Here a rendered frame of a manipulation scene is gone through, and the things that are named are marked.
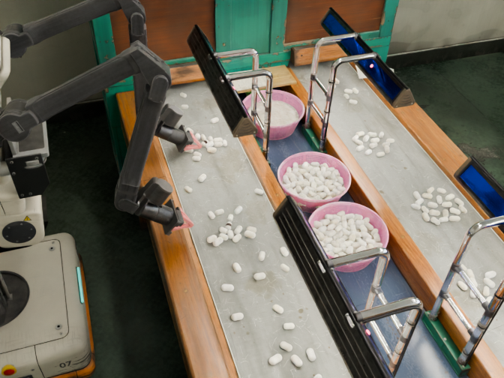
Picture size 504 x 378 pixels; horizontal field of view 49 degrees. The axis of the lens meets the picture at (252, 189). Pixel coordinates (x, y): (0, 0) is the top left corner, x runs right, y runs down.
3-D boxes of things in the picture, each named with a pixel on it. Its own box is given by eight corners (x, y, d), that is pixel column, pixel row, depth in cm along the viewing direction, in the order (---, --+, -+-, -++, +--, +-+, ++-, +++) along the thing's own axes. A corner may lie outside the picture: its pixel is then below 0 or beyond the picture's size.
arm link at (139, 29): (126, 3, 178) (127, 14, 169) (144, 3, 179) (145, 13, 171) (136, 121, 203) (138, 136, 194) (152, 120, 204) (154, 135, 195)
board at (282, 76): (225, 95, 236) (225, 93, 235) (215, 77, 246) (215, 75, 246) (296, 84, 244) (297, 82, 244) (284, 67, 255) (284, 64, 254)
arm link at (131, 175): (150, 59, 146) (151, 73, 137) (171, 65, 147) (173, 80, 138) (113, 193, 165) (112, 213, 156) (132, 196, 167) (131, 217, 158)
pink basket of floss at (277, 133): (285, 153, 224) (286, 134, 217) (229, 132, 233) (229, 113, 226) (313, 119, 241) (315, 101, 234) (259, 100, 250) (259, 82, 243)
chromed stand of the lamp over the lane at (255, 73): (223, 180, 211) (222, 79, 180) (209, 148, 224) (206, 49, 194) (270, 171, 215) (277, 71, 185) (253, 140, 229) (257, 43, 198)
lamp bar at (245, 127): (233, 139, 171) (233, 119, 166) (186, 42, 213) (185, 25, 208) (258, 134, 173) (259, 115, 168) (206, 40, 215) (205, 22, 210)
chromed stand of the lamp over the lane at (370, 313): (327, 421, 145) (354, 327, 114) (298, 355, 158) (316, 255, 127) (391, 400, 149) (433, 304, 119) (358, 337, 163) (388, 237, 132)
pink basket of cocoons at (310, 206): (310, 231, 193) (313, 212, 187) (261, 189, 208) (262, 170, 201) (361, 198, 206) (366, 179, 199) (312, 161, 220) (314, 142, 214)
